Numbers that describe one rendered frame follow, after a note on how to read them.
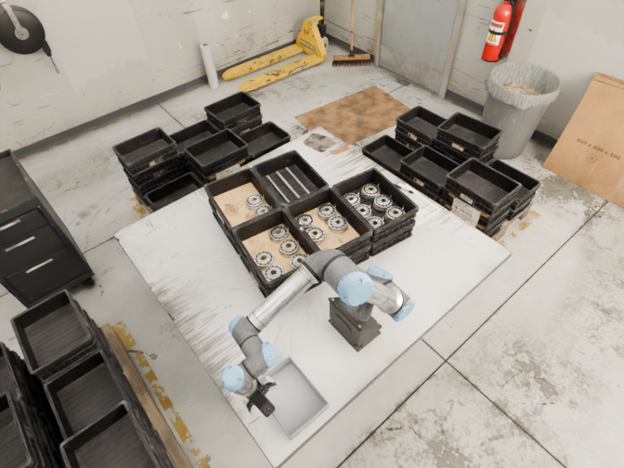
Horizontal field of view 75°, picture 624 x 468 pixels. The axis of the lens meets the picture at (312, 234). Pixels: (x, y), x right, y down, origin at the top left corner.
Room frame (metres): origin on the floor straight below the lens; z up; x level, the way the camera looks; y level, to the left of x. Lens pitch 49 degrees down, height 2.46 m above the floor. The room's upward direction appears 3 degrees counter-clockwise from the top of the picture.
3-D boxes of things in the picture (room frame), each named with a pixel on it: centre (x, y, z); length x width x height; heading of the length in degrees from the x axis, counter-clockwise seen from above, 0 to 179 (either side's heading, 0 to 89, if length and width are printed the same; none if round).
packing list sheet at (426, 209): (1.74, -0.60, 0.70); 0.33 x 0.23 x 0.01; 38
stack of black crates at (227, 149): (2.56, 0.69, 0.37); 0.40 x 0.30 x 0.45; 128
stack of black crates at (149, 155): (2.63, 1.25, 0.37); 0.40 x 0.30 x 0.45; 128
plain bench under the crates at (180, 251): (1.48, 0.04, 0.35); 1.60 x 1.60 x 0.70; 38
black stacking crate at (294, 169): (1.79, 0.11, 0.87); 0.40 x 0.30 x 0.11; 29
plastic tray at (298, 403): (0.62, 0.13, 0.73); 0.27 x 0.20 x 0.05; 37
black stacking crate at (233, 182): (1.64, 0.37, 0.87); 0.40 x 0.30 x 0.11; 29
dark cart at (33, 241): (1.86, 1.92, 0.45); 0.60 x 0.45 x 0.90; 38
